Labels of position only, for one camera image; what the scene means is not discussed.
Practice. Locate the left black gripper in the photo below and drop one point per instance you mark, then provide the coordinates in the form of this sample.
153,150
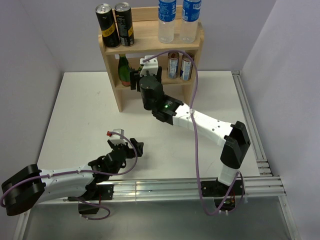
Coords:
130,151

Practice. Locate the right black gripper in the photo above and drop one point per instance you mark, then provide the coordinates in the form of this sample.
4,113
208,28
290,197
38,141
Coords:
135,77

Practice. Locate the green glass bottle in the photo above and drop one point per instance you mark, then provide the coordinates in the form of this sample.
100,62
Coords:
124,70
140,69

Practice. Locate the silver red-tab can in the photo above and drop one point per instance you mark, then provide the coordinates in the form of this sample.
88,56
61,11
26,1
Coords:
173,65

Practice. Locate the silver blue energy can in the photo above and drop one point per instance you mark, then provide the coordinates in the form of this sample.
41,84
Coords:
186,67

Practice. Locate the clear water bottle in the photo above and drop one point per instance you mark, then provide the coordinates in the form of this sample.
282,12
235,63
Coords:
166,20
189,20

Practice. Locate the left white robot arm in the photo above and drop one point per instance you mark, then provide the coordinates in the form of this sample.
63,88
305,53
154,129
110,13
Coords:
31,185

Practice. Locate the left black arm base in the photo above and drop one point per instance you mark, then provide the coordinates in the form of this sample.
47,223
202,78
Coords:
91,201

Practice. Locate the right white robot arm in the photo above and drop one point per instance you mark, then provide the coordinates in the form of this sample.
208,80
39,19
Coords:
233,138

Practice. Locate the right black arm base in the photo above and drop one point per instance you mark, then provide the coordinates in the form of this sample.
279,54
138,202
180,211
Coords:
212,188

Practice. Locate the wooden three-tier shelf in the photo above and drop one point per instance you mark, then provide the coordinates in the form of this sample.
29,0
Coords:
145,26

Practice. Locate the left black yellow can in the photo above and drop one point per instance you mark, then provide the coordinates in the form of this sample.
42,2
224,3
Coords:
106,20

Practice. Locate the black yellow can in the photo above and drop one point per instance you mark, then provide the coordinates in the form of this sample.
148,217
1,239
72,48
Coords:
123,14
106,20

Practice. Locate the right black yellow can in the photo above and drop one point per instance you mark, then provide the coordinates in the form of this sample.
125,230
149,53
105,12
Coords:
123,14

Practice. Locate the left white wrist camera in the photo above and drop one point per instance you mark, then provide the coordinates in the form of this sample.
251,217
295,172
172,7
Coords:
116,137

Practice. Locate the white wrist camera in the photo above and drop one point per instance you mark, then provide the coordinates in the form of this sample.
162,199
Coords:
116,137
149,67

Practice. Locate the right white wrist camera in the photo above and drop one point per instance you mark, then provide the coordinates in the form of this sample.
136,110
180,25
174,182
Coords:
149,67

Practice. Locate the aluminium right rail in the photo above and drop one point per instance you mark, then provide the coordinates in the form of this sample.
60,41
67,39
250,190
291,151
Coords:
262,162

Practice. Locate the aluminium rail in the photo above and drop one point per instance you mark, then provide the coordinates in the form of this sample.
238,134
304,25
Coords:
179,189
262,162

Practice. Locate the aluminium front rail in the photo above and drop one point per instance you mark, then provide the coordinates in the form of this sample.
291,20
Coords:
179,189

